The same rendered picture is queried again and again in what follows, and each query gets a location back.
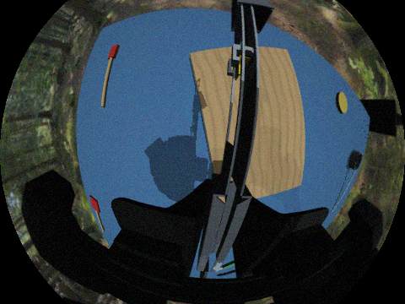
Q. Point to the yellow round disc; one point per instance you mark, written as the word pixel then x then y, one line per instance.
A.
pixel 341 102

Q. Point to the red spatula with wooden handle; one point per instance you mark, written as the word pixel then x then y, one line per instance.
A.
pixel 94 203

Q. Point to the wooden board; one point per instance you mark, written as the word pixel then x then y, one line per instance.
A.
pixel 278 155

